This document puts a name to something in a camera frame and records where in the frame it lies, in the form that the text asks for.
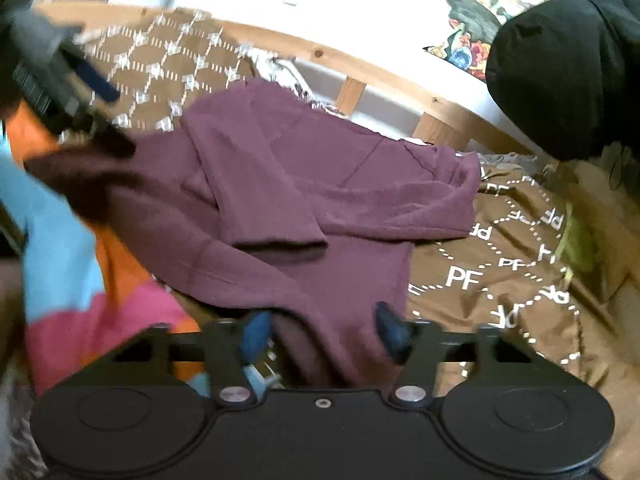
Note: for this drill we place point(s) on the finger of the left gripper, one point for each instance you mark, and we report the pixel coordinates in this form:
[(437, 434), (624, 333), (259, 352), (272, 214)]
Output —
[(101, 133), (89, 75)]

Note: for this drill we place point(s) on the wooden bed frame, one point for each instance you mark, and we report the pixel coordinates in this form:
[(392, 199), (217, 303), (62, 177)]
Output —
[(443, 121)]

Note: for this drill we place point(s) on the lime green cloth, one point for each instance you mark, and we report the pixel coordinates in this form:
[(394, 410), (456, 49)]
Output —
[(577, 248)]

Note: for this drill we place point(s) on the orange blue pink cloth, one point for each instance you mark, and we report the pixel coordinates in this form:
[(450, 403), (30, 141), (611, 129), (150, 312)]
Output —
[(81, 292)]

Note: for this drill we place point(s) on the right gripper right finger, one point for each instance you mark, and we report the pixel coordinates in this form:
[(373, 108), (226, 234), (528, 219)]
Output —
[(419, 347)]

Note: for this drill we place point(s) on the black puffy jacket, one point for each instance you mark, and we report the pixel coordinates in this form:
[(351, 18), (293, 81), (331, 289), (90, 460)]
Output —
[(566, 73)]

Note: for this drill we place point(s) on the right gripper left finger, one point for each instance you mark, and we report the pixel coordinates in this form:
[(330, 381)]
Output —
[(225, 349)]

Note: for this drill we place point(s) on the brown PF patterned blanket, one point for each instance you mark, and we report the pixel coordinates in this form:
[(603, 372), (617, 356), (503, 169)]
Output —
[(505, 272)]

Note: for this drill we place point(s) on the maroon long-sleeve shirt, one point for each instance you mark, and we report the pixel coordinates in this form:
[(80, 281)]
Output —
[(258, 201)]

